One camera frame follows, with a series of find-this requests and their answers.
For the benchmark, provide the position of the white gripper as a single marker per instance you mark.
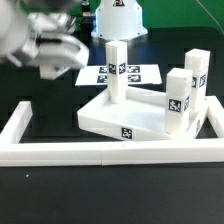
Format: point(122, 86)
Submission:
point(56, 45)

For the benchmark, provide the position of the white desk tabletop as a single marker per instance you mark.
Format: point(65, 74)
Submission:
point(140, 118)

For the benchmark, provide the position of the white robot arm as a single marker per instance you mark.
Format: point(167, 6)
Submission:
point(23, 43)

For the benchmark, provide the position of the white marker sheet with tags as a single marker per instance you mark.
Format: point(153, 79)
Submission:
point(137, 74)

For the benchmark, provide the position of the black cable connector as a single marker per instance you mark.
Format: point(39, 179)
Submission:
point(87, 15)

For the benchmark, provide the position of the white U-shaped obstacle frame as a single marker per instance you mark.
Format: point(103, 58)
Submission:
point(121, 153)

